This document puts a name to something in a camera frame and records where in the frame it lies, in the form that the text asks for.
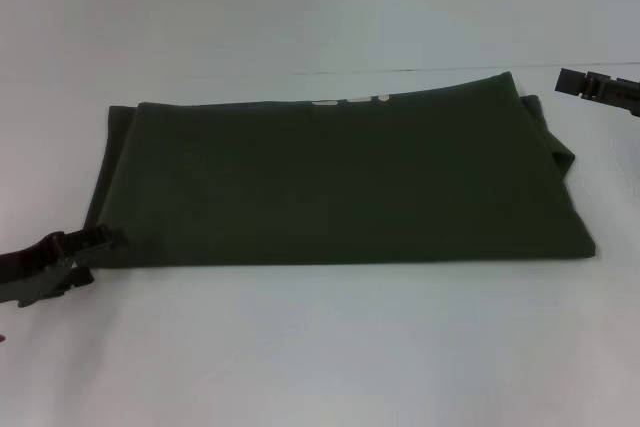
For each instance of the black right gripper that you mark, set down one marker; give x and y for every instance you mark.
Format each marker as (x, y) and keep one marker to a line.
(617, 94)

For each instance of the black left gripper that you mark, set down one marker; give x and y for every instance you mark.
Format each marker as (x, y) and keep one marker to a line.
(35, 272)

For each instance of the dark green shirt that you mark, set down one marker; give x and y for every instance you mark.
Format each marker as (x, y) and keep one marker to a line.
(340, 182)

